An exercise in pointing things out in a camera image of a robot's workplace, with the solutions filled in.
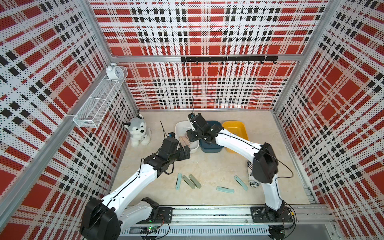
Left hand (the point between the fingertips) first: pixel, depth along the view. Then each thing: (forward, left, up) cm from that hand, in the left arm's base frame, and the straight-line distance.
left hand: (185, 150), depth 83 cm
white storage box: (+25, +6, -11) cm, 28 cm away
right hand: (+11, -5, +2) cm, 12 cm away
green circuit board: (-36, +16, -11) cm, 41 cm away
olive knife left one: (-12, 0, -14) cm, 18 cm away
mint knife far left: (-13, +4, -12) cm, 19 cm away
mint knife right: (-11, -30, -14) cm, 35 cm away
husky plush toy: (+11, +28, +2) cm, 31 cm away
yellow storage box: (+26, -36, -12) cm, 46 cm away
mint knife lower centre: (-17, -22, -14) cm, 31 cm away
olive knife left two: (-13, -5, -13) cm, 19 cm away
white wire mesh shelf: (+21, +57, +10) cm, 62 cm away
